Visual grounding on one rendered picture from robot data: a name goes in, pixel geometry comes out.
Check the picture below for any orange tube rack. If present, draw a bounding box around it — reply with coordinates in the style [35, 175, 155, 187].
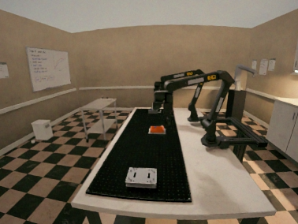
[151, 126, 164, 133]

